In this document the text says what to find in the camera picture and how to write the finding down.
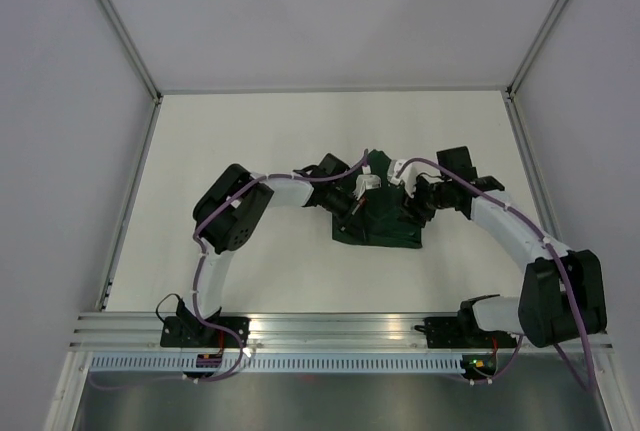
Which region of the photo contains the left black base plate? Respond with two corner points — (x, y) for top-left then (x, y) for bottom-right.
(160, 316), (251, 349)

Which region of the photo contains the purple cable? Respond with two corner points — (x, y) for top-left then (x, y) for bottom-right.
(89, 148), (374, 392)
(399, 156), (596, 393)

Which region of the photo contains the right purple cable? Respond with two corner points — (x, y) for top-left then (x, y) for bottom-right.
(399, 156), (596, 393)

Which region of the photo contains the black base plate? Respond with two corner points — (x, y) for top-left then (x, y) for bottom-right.
(414, 316), (517, 350)
(160, 316), (251, 349)

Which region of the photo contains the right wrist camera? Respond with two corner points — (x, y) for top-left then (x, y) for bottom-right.
(387, 159), (419, 198)

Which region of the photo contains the back aluminium frame bar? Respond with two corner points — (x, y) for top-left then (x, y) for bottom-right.
(159, 84), (510, 97)

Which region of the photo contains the dark green cloth napkin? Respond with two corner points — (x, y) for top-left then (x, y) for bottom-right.
(331, 150), (422, 249)

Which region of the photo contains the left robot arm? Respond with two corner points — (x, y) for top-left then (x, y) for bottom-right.
(168, 154), (381, 347)

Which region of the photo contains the aluminium front rail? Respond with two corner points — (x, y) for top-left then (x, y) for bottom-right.
(67, 311), (616, 353)

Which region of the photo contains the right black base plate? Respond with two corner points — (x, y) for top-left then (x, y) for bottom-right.
(414, 316), (517, 350)

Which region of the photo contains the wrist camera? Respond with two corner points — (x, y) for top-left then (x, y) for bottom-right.
(387, 159), (419, 198)
(353, 174), (381, 200)

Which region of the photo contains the white slotted cable duct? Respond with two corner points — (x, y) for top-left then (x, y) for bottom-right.
(90, 353), (464, 374)

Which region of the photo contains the right aluminium frame post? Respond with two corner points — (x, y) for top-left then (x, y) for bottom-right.
(503, 0), (571, 100)

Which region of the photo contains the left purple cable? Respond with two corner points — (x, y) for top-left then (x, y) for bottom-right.
(89, 148), (374, 392)

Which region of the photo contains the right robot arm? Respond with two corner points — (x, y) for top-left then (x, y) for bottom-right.
(388, 147), (607, 348)

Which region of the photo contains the aluminium frame post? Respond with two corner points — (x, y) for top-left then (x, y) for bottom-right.
(94, 0), (162, 104)
(503, 0), (571, 100)

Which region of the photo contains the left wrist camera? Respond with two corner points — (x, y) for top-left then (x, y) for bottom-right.
(353, 174), (381, 200)

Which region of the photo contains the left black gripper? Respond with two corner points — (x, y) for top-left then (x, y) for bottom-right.
(322, 186), (368, 245)

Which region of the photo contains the left aluminium frame post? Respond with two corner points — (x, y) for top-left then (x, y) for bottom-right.
(94, 0), (162, 104)

